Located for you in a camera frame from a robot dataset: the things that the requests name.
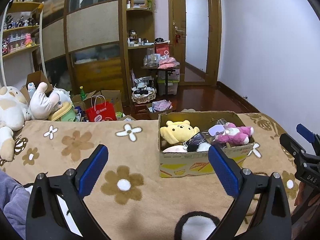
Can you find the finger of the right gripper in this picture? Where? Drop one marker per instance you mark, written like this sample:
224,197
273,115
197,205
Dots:
311,137

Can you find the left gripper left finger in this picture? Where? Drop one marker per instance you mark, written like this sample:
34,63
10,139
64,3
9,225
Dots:
56,207

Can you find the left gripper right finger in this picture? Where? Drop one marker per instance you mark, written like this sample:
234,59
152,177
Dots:
271,219

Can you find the pink white plush bear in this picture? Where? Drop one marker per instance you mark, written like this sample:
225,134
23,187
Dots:
235,135

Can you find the clear bag with purple puff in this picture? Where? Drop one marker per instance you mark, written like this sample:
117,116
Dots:
218,128

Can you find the black Face tissue pack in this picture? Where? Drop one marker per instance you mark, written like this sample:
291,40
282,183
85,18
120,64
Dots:
198,137

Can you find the yellow Pooh plush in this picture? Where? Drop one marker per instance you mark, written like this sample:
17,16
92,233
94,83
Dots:
178,132

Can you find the person's right hand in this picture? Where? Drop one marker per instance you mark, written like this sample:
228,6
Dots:
302,197

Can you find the purple white plush doll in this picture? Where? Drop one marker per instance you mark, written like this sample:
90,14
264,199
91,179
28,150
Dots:
198,147

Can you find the open cardboard box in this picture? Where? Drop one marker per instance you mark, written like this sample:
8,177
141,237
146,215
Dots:
175,165

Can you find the beige floral blanket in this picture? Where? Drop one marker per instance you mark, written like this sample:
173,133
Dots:
130,200

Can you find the green lidded container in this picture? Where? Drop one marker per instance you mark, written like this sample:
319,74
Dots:
66,113

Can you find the large white cat plush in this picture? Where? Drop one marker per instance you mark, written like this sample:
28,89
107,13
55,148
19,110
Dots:
14,113

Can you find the white rabbit plush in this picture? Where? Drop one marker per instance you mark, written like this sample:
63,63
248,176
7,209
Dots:
42,106

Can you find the box of pink papers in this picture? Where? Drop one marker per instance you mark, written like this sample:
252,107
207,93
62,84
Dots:
156,108

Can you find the red paper shopping bag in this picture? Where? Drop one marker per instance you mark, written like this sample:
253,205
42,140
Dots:
100,110

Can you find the clear plastic storage bin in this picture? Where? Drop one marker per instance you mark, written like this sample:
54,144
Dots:
167,88

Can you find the green bottle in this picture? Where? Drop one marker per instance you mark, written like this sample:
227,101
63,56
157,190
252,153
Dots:
82,93

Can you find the lace wicker basket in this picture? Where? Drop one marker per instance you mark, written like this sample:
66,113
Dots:
143,90

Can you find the brown cardboard box on floor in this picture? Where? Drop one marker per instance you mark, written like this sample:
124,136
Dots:
112,96

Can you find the small cardboard box by shelf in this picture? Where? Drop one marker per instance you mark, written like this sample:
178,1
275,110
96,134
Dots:
36,77

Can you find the pink packets on table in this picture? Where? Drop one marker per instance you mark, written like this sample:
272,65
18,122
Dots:
168,63

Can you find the small dark side table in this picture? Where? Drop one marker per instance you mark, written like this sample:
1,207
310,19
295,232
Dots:
163,74

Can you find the red gift box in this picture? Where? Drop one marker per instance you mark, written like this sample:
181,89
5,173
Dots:
162,49

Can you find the white figurine shelf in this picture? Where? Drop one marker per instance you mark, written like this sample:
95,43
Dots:
21,31

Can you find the wooden door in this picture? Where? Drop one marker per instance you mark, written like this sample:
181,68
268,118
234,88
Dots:
195,28

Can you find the wooden wardrobe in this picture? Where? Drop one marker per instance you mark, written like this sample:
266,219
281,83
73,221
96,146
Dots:
83,45

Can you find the wooden corner shelf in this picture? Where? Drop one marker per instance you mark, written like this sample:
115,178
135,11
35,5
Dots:
137,34

